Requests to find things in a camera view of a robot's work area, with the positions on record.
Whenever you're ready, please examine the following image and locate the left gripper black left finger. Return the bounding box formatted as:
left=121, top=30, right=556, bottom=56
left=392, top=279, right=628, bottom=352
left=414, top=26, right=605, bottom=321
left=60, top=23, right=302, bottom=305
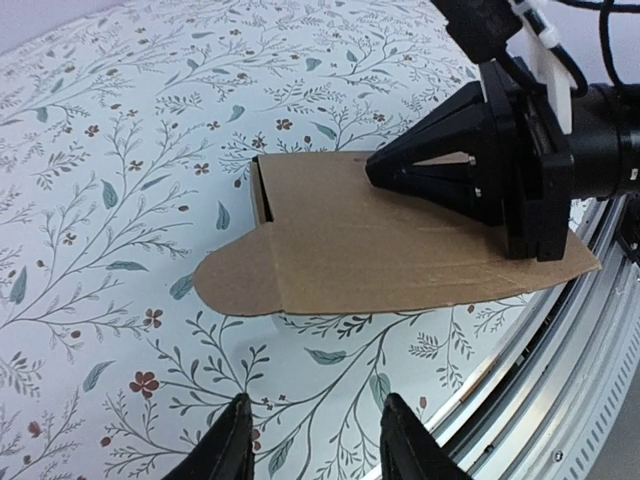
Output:
left=167, top=393, right=255, bottom=480

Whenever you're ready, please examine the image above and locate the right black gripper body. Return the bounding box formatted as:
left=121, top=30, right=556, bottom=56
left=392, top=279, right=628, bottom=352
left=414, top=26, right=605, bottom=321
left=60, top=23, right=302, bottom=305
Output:
left=480, top=61, right=574, bottom=262

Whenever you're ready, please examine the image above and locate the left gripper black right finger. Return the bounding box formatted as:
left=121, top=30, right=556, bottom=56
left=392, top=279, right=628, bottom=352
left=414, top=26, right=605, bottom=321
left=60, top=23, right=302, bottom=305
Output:
left=380, top=393, right=472, bottom=480

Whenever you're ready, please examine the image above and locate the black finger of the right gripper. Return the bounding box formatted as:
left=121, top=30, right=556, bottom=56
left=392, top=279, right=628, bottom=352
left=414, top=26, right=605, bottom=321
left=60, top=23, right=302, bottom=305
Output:
left=365, top=81, right=503, bottom=225

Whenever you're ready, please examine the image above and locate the brown cardboard paper box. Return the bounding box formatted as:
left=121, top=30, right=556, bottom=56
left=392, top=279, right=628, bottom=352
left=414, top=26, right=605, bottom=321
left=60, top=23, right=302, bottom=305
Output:
left=193, top=152, right=601, bottom=317

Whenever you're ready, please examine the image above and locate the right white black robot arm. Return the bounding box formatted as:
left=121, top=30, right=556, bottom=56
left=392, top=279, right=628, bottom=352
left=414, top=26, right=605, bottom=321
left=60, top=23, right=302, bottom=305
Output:
left=365, top=62, right=639, bottom=262

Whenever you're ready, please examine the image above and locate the floral patterned table mat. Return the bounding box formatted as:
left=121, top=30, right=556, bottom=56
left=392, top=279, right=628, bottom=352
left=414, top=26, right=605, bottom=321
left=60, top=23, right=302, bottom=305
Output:
left=1, top=1, right=534, bottom=479

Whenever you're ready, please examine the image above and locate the aluminium front rail frame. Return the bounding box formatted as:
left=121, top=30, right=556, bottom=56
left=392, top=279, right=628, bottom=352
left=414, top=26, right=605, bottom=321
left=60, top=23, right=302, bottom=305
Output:
left=426, top=199, right=639, bottom=479

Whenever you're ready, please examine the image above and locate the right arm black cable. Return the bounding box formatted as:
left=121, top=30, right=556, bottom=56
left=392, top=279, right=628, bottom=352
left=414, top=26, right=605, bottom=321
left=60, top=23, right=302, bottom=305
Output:
left=549, top=0, right=640, bottom=99

